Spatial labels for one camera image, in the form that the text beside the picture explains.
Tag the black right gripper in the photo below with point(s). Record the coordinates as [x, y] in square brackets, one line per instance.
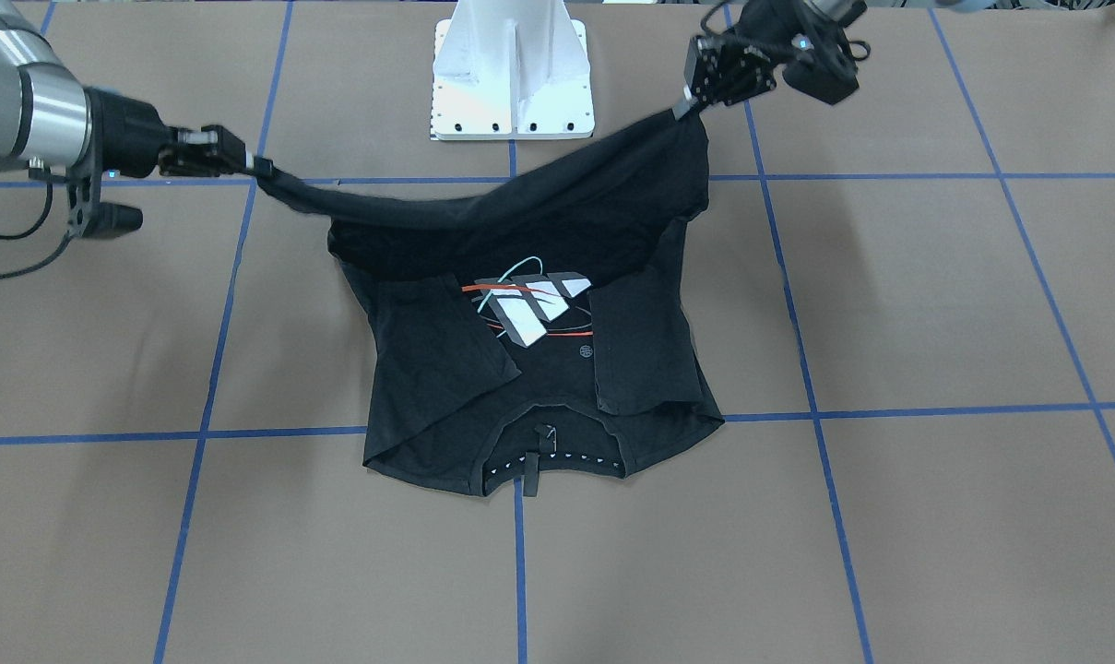
[125, 136]

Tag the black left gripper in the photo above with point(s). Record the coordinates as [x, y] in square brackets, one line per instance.
[767, 24]

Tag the black graphic t-shirt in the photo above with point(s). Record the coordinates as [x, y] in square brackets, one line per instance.
[536, 327]

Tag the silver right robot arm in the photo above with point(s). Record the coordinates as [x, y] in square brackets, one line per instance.
[62, 132]

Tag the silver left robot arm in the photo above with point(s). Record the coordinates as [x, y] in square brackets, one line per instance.
[898, 5]

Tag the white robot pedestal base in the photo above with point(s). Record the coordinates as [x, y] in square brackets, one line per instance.
[511, 70]

